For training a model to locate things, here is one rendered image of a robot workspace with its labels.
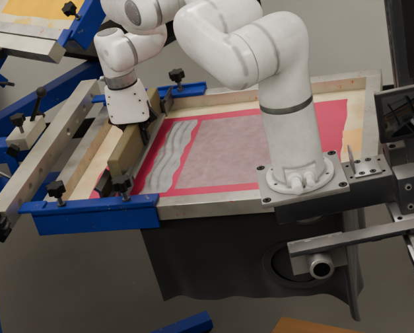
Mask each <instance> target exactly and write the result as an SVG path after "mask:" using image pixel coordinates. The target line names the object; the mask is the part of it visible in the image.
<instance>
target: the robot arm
mask: <svg viewBox="0 0 414 333"><path fill-rule="evenodd" d="M100 2H101V6H102V8H103V11H104V12H105V14H106V16H107V17H108V18H109V19H110V20H112V21H114V22H116V23H118V24H120V25H122V26H123V28H124V29H125V30H127V31H128V33H127V34H124V33H123V31H122V30H121V29H120V28H107V29H104V30H102V31H100V32H98V33H97V34H96V35H95V37H94V45H95V48H96V51H97V54H98V58H99V60H100V64H101V67H102V70H103V74H104V75H103V76H101V77H100V81H101V82H102V81H104V82H105V83H106V86H105V87H104V90H105V97H106V105H107V109H108V114H109V120H108V123H109V124H111V125H113V126H116V127H117V128H119V129H121V130H122V132H124V130H125V128H126V127H127V125H128V124H131V123H137V122H139V125H140V126H141V137H142V139H143V143H144V145H147V144H148V142H149V140H150V138H151V137H150V133H149V129H148V127H149V125H150V124H151V122H153V121H155V120H156V119H157V118H158V114H157V113H156V112H155V111H154V110H153V109H152V108H151V103H150V101H149V98H148V96H147V93H146V90H145V88H144V86H143V84H142V82H141V81H140V79H137V76H136V74H135V70H134V66H135V65H137V64H139V63H141V62H143V61H146V60H148V59H150V58H152V57H154V56H156V55H157V54H159V53H160V52H161V50H162V49H163V47H164V44H165V42H166V39H167V29H166V23H167V22H170V21H172V20H174V22H173V28H174V34H175V37H176V39H177V41H178V43H179V45H180V47H181V48H182V49H183V51H184V52H185V53H186V54H187V55H188V56H189V57H190V58H191V59H192V60H193V61H194V62H196V64H198V65H199V66H200V67H202V68H203V69H204V70H206V72H208V73H209V74H210V75H211V76H212V77H214V78H215V79H216V80H217V81H218V82H220V83H221V84H222V85H224V86H225V87H227V88H228V89H231V90H234V91H242V90H244V89H247V88H250V87H252V86H254V85H256V84H258V83H259V85H258V101H259V108H260V111H261V117H262V121H263V126H264V130H265V136H266V140H267V146H268V149H269V155H270V159H271V165H272V166H271V167H270V168H269V170H268V171H267V173H266V180H267V184H268V186H269V187H270V188H271V189H272V190H274V191H276V192H279V193H282V194H295V195H301V194H303V193H307V192H311V191H313V190H317V189H318V188H321V187H322V186H324V185H325V184H327V183H328V182H329V181H330V180H331V178H332V177H333V174H334V167H333V163H332V162H331V161H330V160H329V159H328V158H326V157H324V156H323V153H322V146H321V141H320V134H319V130H318V123H317V118H316V111H315V107H314V99H313V94H312V87H311V82H310V70H309V55H310V40H309V35H308V30H307V28H306V25H305V24H304V22H303V21H302V19H301V18H300V17H298V16H297V15H295V14H294V13H291V12H286V11H279V12H276V13H271V14H269V15H266V16H264V17H263V11H262V8H261V5H260V4H259V2H258V1H257V0H100ZM149 115H150V116H151V117H149Z"/></svg>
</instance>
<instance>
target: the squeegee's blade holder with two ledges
mask: <svg viewBox="0 0 414 333"><path fill-rule="evenodd" d="M165 117H166V114H165V113H160V116H159V117H158V120H157V121H156V124H155V126H154V128H153V130H152V132H151V134H150V137H151V138H150V140H149V142H148V144H147V145H144V147H143V149H142V151H141V153H140V155H139V157H138V159H137V161H136V163H135V165H134V167H133V169H132V171H131V177H132V180H135V178H136V176H137V174H138V172H139V169H140V168H141V165H142V164H143V161H144V160H145V157H146V156H147V153H148V152H149V149H150V148H151V145H152V144H153V141H154V140H155V137H156V135H157V133H158V131H159V129H160V127H161V125H162V123H163V121H164V119H165Z"/></svg>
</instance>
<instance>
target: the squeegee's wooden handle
mask: <svg viewBox="0 0 414 333"><path fill-rule="evenodd" d="M146 93H147V96H148V98H149V101H150V103H151V108H152V109H153V110H154V111H155V112H156V113H157V114H158V117H159V116H160V113H163V109H162V105H161V99H160V95H159V92H158V89H157V88H156V87H153V88H148V89H147V91H146ZM157 120H158V118H157V119H156V120H155V121H153V122H151V124H150V125H149V127H148V129H149V133H150V134H151V132H152V130H153V128H154V126H155V124H156V121H157ZM143 147H144V143H143V139H142V137H141V126H140V125H139V122H137V123H131V124H128V125H127V127H126V128H125V130H124V132H123V134H122V135H121V137H120V140H119V141H118V143H117V145H116V146H115V148H114V150H113V151H112V154H111V155H110V157H109V159H108V161H107V164H108V168H109V171H110V174H111V177H112V179H113V178H115V177H116V176H117V175H124V174H125V173H126V171H127V169H128V168H129V167H132V168H133V167H134V165H135V163H136V161H137V159H138V157H139V155H140V153H141V151H142V149H143Z"/></svg>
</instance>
